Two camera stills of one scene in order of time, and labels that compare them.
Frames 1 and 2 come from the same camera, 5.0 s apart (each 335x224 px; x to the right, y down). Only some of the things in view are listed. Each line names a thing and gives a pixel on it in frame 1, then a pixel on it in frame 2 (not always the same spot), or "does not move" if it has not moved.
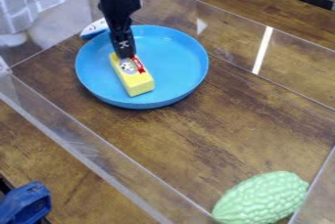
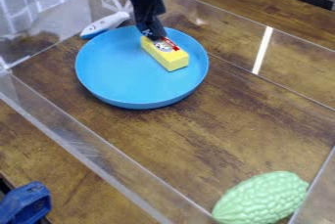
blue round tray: [172, 57] does not move
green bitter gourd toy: [261, 199] does not move
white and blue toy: [96, 27] does not move
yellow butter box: [133, 74] -> [174, 58]
